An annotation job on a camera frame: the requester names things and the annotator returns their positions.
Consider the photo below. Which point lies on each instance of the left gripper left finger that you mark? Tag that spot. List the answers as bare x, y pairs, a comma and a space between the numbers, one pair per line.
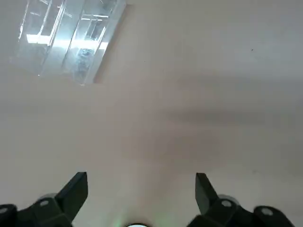
54, 210

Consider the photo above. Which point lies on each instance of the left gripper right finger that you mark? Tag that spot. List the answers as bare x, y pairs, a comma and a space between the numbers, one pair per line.
222, 212

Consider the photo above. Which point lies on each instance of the clear acrylic stepped holder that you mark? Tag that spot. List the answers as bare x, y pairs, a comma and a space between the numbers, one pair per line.
59, 42

